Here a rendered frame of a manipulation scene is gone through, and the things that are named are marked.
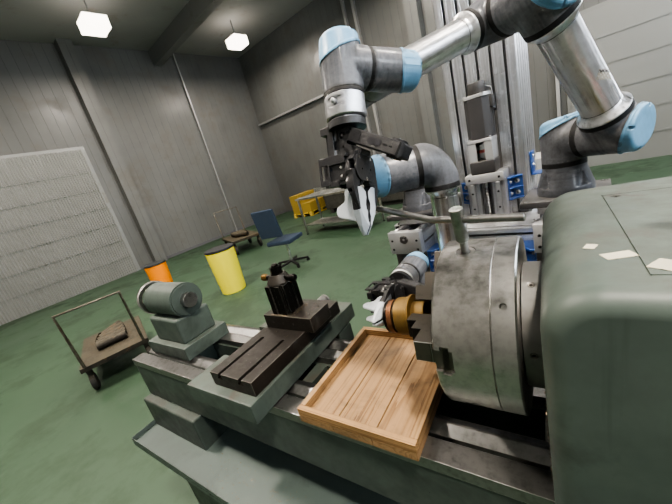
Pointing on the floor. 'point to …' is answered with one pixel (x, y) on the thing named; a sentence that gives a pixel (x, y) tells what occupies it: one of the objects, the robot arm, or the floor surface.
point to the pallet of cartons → (306, 204)
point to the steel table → (319, 206)
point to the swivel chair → (264, 220)
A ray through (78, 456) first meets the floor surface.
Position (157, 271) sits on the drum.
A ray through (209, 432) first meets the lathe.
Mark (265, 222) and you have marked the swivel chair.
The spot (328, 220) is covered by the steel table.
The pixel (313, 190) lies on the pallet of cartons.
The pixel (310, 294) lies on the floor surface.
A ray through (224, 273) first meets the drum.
